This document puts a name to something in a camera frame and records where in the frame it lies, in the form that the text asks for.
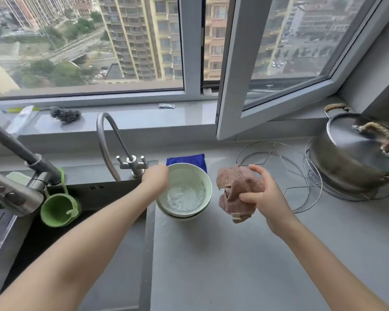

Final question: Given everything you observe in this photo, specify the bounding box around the person's right hand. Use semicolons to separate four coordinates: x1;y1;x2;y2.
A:
238;164;300;239

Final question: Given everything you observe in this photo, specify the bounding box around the person's left hand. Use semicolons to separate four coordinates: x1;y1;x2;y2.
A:
141;164;170;195

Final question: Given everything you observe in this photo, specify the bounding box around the pink dish cloth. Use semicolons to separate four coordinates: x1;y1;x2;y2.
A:
216;164;266;224

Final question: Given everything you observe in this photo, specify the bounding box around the pale green bowl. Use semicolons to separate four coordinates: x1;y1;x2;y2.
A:
155;162;213;219
159;203;209;223

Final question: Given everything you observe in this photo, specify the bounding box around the person's right forearm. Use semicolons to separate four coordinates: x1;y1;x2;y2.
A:
272;220;389;311

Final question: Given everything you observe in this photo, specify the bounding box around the person's left forearm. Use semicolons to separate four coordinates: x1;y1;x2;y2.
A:
0;184;159;311

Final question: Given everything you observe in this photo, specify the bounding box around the dark pull-down kitchen faucet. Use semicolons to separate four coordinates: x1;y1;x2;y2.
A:
0;116;64;218

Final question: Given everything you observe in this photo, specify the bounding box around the blue cloth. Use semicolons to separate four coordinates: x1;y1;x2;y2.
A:
166;153;208;175

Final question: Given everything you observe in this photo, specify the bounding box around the small steel drinking faucet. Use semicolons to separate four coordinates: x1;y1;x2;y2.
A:
96;112;149;182

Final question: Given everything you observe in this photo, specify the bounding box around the stainless steel pot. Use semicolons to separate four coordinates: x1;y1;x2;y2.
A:
306;103;389;192

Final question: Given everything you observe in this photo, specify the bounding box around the steel pot lid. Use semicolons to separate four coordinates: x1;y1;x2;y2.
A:
325;112;389;181

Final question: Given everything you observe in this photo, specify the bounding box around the green silicone cup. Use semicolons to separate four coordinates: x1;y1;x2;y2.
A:
40;167;82;228

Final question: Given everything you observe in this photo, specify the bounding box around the stainless steel sink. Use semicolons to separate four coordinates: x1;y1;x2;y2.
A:
0;160;159;311

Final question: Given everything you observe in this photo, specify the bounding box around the steel wool scrubber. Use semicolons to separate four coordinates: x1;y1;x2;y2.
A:
50;106;82;124

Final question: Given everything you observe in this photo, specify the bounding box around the open grey window sash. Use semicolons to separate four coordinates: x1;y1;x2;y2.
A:
215;0;382;141

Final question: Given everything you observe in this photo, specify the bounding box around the green sponge pad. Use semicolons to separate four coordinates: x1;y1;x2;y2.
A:
5;171;32;187

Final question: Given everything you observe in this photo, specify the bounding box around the yellow apartment building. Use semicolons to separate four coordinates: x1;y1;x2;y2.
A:
97;0;231;84

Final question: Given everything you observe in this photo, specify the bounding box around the white plastic packet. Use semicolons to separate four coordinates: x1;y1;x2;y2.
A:
6;105;40;136

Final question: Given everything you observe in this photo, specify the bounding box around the steel slotted drain tray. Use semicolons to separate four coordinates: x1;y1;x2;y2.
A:
0;209;19;267

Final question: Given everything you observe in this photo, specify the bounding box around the wire steaming rack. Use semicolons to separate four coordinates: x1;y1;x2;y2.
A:
303;136;389;202
236;140;323;214

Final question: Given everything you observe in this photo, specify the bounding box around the grey window frame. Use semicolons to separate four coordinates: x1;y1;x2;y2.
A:
0;0;389;141

